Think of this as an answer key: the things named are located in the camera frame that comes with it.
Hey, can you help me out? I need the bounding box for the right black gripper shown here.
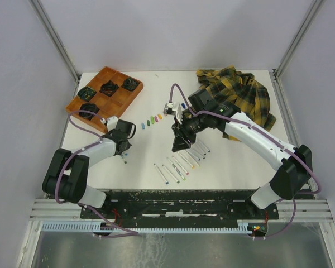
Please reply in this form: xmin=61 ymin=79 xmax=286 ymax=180
xmin=172 ymin=111 xmax=208 ymax=152

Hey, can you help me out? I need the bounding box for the black cap marker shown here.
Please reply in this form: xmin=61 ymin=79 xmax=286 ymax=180
xmin=195 ymin=145 xmax=205 ymax=159
xmin=197 ymin=143 xmax=207 ymax=155

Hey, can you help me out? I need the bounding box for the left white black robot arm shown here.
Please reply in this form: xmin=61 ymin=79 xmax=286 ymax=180
xmin=42 ymin=117 xmax=136 ymax=218

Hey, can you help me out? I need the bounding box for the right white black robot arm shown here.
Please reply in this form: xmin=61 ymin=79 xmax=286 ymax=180
xmin=164 ymin=90 xmax=313 ymax=218

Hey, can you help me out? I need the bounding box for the orange compartment tray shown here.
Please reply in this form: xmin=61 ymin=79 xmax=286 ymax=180
xmin=66 ymin=66 xmax=143 ymax=133

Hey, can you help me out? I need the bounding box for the yellow plaid shirt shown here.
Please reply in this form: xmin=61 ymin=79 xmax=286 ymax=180
xmin=196 ymin=66 xmax=276 ymax=132

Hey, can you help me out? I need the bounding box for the black cable coil front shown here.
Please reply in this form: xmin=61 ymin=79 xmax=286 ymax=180
xmin=78 ymin=102 xmax=100 ymax=120

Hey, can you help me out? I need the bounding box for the black cable coil centre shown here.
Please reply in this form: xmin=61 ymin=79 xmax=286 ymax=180
xmin=100 ymin=80 xmax=119 ymax=97

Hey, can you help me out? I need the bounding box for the dark green cable coil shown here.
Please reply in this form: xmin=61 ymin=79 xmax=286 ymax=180
xmin=121 ymin=77 xmax=138 ymax=92

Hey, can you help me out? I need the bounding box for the green black cable coil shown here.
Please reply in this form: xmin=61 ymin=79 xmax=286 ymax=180
xmin=77 ymin=86 xmax=98 ymax=102

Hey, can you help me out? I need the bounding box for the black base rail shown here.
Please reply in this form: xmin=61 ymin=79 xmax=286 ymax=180
xmin=80 ymin=189 xmax=280 ymax=228

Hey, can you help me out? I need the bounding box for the white cable duct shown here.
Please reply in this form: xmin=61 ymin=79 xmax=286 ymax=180
xmin=41 ymin=221 xmax=252 ymax=235

